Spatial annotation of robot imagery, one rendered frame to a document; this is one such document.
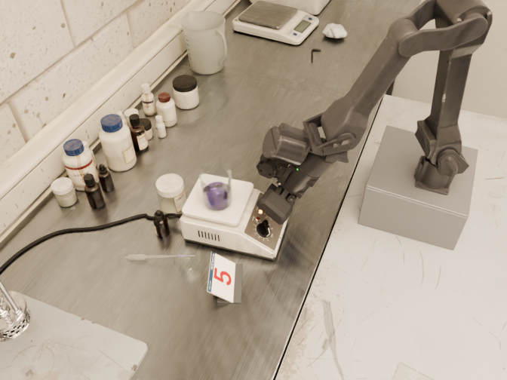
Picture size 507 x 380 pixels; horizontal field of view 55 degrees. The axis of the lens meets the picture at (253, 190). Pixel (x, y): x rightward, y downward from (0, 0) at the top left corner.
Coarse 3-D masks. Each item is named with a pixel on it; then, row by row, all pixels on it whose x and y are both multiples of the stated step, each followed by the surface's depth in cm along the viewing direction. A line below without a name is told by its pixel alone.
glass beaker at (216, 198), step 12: (204, 168) 94; (216, 168) 95; (228, 168) 94; (204, 180) 96; (216, 180) 98; (228, 180) 91; (204, 192) 93; (216, 192) 92; (228, 192) 94; (204, 204) 96; (216, 204) 94; (228, 204) 96
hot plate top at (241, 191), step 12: (240, 180) 103; (192, 192) 100; (240, 192) 100; (192, 204) 98; (240, 204) 97; (192, 216) 96; (204, 216) 95; (216, 216) 95; (228, 216) 95; (240, 216) 95
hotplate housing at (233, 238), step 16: (256, 192) 103; (192, 224) 97; (208, 224) 96; (224, 224) 96; (240, 224) 96; (192, 240) 101; (208, 240) 99; (224, 240) 98; (240, 240) 96; (256, 240) 96; (272, 256) 97
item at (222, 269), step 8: (216, 256) 95; (216, 264) 94; (224, 264) 95; (232, 264) 97; (216, 272) 93; (224, 272) 94; (216, 280) 91; (224, 280) 93; (216, 288) 90; (224, 288) 92; (224, 296) 90
